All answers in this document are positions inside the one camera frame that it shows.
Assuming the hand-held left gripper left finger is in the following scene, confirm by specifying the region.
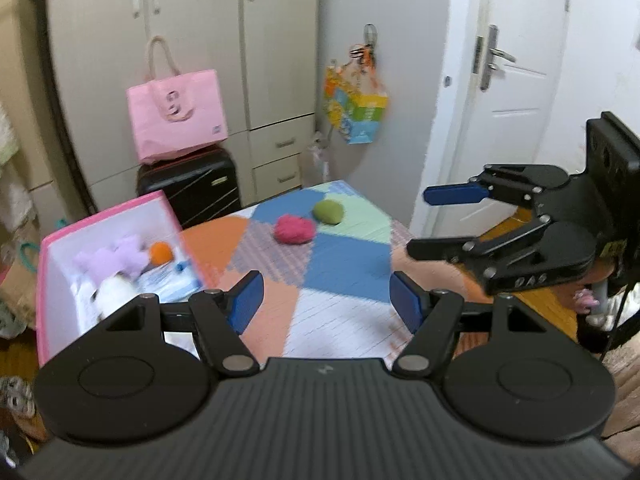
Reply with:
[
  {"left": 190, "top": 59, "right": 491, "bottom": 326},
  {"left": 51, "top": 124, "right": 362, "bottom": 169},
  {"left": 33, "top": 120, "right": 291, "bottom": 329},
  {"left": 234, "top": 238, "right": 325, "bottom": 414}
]
[{"left": 107, "top": 270, "right": 265, "bottom": 378}]

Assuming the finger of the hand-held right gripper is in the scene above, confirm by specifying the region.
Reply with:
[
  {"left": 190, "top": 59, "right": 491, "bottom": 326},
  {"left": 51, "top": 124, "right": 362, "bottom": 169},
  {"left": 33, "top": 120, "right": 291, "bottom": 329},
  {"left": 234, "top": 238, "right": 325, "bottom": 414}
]
[
  {"left": 407, "top": 217, "right": 551, "bottom": 271},
  {"left": 424, "top": 162, "right": 547, "bottom": 211}
]

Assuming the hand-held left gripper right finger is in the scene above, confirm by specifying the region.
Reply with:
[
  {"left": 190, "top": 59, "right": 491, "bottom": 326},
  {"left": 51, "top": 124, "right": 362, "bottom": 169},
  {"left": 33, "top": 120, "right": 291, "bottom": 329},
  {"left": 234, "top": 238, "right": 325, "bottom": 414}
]
[{"left": 389, "top": 270, "right": 546, "bottom": 378}]

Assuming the blue and white soft package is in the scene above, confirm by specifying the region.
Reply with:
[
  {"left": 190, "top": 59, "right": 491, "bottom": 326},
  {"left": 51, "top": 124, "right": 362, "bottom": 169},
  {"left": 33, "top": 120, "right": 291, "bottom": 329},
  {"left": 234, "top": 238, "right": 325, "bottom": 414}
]
[{"left": 137, "top": 260, "right": 201, "bottom": 303}]

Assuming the magenta fuzzy ball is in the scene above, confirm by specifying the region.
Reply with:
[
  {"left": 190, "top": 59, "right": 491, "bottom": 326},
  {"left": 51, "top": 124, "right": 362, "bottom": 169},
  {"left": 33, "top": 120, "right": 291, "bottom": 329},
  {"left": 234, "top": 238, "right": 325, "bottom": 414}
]
[{"left": 273, "top": 214, "right": 316, "bottom": 246}]

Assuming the orange fuzzy ball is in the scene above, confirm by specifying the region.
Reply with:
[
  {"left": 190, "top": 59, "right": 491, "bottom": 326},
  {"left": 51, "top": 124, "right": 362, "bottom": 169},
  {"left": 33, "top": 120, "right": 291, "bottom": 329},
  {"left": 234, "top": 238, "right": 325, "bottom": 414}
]
[{"left": 149, "top": 241, "right": 174, "bottom": 266}]

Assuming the green fuzzy ball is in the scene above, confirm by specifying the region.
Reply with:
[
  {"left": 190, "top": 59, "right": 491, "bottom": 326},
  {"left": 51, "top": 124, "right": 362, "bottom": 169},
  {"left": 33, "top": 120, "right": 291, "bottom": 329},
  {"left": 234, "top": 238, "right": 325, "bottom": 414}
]
[{"left": 312, "top": 199, "right": 346, "bottom": 226}]

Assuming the white plush toy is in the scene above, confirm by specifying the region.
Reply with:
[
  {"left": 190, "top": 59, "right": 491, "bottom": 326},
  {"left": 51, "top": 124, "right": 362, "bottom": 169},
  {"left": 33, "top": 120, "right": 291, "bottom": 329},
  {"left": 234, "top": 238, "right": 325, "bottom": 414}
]
[{"left": 92, "top": 276, "right": 138, "bottom": 323}]

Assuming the purple plush toy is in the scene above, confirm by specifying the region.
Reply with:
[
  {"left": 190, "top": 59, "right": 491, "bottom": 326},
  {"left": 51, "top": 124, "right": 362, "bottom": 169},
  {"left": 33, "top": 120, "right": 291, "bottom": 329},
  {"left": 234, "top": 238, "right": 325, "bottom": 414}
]
[{"left": 74, "top": 234, "right": 151, "bottom": 281}]

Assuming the pink storage box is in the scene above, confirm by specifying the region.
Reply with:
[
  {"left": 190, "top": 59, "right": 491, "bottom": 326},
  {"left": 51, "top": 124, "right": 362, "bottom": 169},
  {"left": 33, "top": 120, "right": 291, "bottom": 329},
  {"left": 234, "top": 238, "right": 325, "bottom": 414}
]
[{"left": 37, "top": 190, "right": 203, "bottom": 366}]

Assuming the patchwork mat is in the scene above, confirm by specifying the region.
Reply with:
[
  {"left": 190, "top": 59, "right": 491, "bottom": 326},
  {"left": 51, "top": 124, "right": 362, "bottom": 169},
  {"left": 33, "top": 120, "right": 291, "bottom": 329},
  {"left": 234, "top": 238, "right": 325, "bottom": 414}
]
[{"left": 177, "top": 180, "right": 501, "bottom": 361}]

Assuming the white door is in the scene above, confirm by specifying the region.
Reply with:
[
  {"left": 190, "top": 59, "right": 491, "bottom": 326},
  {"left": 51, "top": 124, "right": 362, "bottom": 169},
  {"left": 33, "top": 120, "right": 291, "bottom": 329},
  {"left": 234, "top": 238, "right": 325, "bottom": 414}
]
[{"left": 415, "top": 0, "right": 571, "bottom": 241}]

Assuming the black suitcase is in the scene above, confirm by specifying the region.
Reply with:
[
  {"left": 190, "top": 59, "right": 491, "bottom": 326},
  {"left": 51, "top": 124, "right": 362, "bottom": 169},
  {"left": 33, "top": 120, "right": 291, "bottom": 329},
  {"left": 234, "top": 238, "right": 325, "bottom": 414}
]
[{"left": 136, "top": 146, "right": 243, "bottom": 228}]

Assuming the colourful hanging bag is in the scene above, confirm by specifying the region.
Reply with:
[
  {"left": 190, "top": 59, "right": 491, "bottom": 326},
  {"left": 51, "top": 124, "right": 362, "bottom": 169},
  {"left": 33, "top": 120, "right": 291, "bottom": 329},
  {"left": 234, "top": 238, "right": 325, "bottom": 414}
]
[{"left": 322, "top": 42, "right": 390, "bottom": 145}]

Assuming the grey refrigerator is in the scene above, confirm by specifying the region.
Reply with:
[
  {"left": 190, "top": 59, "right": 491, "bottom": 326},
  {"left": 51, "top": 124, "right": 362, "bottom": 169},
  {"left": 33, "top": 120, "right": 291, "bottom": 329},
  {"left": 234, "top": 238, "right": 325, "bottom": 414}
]
[{"left": 317, "top": 0, "right": 483, "bottom": 233}]

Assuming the pink tote bag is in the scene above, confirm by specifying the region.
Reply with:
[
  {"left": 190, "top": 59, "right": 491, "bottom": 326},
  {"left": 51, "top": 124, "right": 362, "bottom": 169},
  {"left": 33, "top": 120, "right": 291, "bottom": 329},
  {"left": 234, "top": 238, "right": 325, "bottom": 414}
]
[{"left": 126, "top": 36, "right": 229, "bottom": 164}]

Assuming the teal hanger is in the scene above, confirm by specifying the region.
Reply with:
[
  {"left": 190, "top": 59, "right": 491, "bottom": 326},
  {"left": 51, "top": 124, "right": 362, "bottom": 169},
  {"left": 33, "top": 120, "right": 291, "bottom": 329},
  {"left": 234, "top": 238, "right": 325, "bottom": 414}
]
[{"left": 19, "top": 242, "right": 42, "bottom": 277}]

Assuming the cardboard box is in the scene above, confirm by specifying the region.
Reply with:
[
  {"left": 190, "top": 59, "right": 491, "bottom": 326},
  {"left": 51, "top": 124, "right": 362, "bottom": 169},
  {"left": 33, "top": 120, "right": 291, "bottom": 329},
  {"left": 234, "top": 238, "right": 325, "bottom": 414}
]
[{"left": 0, "top": 260, "right": 40, "bottom": 322}]

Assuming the patterned slipper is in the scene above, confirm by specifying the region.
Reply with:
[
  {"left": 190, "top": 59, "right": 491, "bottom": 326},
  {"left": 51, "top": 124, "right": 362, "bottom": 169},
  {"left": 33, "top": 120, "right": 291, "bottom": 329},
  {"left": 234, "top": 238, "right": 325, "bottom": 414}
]
[{"left": 0, "top": 375, "right": 36, "bottom": 417}]

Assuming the cream fleece garment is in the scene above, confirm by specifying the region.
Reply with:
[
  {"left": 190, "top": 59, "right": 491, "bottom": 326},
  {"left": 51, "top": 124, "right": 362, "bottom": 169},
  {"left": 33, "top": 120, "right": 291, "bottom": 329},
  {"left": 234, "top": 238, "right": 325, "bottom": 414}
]
[{"left": 0, "top": 160, "right": 41, "bottom": 233}]

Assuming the cream wardrobe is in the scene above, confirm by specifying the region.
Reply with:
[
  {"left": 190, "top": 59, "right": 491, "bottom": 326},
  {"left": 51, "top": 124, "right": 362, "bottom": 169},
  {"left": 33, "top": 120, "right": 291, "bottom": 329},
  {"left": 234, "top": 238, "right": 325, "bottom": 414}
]
[{"left": 45, "top": 0, "right": 321, "bottom": 211}]

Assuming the cream fuzzy cardigan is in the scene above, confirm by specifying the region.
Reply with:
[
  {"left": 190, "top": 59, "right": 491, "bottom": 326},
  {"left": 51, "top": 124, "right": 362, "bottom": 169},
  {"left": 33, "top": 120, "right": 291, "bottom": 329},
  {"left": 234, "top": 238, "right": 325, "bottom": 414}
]
[{"left": 0, "top": 102, "right": 21, "bottom": 166}]

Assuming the black cable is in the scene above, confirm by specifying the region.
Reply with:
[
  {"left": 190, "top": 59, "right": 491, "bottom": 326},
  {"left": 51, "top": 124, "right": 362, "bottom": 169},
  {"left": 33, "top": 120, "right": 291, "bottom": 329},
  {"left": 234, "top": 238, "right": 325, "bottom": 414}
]
[{"left": 600, "top": 280, "right": 640, "bottom": 361}]

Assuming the metal door handle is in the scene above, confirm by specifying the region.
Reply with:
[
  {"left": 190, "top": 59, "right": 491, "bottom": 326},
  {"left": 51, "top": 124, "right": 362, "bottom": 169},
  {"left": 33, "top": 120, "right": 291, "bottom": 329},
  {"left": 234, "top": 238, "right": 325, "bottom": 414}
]
[{"left": 480, "top": 25, "right": 517, "bottom": 92}]

